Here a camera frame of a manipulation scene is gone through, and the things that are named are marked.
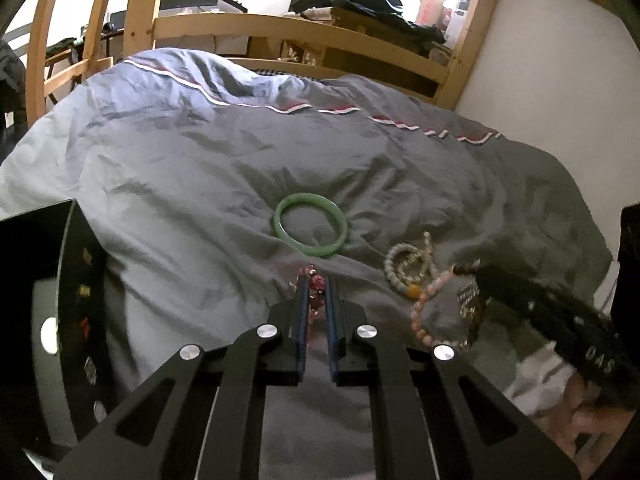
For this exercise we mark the green jade bangle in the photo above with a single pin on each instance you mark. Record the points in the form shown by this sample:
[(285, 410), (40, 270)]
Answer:
[(310, 224)]

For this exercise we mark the grey blue duvet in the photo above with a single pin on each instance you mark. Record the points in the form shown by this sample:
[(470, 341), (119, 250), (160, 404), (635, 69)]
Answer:
[(177, 157)]

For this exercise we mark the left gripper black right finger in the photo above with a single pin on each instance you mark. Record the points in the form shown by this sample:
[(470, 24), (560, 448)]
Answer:
[(433, 415)]

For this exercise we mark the white striped bed sheet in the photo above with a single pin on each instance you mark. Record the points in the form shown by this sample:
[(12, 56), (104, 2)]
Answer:
[(542, 377)]

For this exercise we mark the black puffer jacket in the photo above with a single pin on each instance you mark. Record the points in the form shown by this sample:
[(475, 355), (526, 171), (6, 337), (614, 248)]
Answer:
[(12, 97)]

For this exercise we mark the wooden bunk bed frame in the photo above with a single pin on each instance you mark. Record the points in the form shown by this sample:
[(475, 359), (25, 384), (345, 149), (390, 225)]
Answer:
[(144, 27)]

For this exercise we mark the right hand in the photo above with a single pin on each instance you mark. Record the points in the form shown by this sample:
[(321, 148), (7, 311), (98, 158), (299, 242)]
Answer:
[(571, 417)]

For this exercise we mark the black clothes pile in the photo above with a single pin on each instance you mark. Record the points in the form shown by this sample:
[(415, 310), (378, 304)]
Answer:
[(380, 10)]

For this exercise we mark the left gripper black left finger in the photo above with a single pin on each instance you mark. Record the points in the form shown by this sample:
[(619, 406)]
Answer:
[(199, 416)]

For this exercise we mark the black jewelry box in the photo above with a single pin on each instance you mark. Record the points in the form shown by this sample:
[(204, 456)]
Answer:
[(57, 379)]

